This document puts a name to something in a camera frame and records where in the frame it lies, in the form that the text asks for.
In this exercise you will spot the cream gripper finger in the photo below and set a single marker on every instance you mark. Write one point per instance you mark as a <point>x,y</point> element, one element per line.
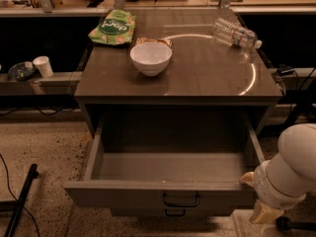
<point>248,179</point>
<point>264,213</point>

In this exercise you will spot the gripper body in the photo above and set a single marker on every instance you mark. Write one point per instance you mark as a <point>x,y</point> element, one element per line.
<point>267,187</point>

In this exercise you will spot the grey top drawer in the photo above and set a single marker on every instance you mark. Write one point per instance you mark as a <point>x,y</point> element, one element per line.
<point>169,159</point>

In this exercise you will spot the grey drawer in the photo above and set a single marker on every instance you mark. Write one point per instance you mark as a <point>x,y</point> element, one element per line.
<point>169,159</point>
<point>169,212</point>

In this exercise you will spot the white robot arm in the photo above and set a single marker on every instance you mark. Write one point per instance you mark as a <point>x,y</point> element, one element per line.
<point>298,140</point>

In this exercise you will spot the grey bottom drawer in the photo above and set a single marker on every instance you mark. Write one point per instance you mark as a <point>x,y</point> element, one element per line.
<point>169,212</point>

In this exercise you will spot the black chair base leg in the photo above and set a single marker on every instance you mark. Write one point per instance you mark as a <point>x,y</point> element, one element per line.
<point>285,224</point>

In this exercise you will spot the clear plastic water bottle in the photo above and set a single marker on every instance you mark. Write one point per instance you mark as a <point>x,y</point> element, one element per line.
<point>235,34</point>

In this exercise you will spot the white bowl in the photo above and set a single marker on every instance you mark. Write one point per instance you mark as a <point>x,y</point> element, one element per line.
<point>151,58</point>

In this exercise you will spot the brown snack packet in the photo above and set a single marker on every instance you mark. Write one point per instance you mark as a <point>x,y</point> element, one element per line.
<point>167,42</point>

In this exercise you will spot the green snack bag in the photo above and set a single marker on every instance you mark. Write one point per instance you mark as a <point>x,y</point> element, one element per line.
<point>117,28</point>

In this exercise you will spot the black stand leg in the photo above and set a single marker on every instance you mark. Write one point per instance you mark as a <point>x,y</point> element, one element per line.
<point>17,205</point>

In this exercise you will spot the white paper cup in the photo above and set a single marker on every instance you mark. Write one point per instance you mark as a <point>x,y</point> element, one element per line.
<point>42,63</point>

